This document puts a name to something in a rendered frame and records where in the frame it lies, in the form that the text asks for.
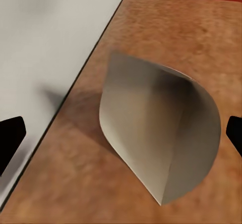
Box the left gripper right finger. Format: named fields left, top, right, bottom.
left=226, top=116, right=242, bottom=157

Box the paper coffee filter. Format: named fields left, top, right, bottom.
left=99, top=50, right=221, bottom=205

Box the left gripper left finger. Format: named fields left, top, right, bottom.
left=0, top=116, right=26, bottom=177

